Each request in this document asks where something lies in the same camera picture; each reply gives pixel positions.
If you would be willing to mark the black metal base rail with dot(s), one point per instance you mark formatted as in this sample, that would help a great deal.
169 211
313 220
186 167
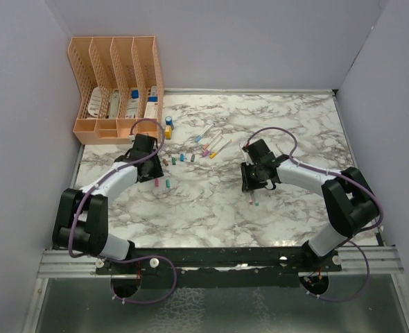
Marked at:
162 268

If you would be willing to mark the yellow small box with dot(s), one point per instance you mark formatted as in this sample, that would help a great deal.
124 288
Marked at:
168 132

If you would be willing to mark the blue white box in organizer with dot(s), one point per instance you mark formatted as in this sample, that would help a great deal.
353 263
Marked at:
132 106

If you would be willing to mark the white paper card in organizer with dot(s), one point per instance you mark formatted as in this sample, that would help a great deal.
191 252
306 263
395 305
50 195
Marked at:
94 104

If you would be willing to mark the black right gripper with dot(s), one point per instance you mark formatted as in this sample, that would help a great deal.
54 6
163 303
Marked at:
247 183

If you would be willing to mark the yellow cap marker pen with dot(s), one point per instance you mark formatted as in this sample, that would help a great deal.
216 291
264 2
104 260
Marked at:
215 153

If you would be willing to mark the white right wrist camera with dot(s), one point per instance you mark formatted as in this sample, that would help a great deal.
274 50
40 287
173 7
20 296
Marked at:
245 157

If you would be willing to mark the pink cap marker pen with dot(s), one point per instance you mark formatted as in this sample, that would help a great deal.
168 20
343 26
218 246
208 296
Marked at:
251 196

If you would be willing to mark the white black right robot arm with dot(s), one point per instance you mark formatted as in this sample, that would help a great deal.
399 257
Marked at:
349 202

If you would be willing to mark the peach plastic file organizer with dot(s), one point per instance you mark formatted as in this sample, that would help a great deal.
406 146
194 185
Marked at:
121 88

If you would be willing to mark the blue cap marker pen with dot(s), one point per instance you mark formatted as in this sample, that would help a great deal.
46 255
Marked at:
204 132

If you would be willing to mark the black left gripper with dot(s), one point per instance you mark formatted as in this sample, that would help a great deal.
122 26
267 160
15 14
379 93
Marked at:
157 171

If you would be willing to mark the red white box in organizer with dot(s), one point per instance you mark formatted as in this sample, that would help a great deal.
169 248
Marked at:
151 110

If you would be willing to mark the white device in organizer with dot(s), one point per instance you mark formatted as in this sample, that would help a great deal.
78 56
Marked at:
114 105

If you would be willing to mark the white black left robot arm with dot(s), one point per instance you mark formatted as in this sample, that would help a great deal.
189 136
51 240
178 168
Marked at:
81 223

